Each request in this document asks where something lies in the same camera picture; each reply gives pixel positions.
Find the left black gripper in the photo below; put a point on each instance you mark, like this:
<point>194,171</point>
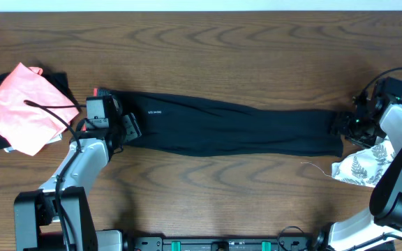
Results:
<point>129,122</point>

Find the black folded garment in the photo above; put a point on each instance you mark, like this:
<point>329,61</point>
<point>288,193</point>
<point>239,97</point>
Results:
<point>58,80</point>

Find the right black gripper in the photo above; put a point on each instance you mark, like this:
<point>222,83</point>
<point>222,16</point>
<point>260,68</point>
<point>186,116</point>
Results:
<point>341,125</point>

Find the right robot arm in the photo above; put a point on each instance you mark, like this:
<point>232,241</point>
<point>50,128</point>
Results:
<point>380,225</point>

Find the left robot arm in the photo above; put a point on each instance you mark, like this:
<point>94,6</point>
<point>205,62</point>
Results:
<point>57,216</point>

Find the white fern print cloth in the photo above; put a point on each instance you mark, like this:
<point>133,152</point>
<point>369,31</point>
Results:
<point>365,167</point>

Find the pink folded cloth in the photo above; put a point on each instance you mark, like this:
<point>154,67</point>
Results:
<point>32,110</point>

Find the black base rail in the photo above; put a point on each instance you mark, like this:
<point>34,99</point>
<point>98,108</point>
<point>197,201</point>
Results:
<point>218,244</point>

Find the black leggings with red waistband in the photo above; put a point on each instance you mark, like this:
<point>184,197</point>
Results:
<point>201,127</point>

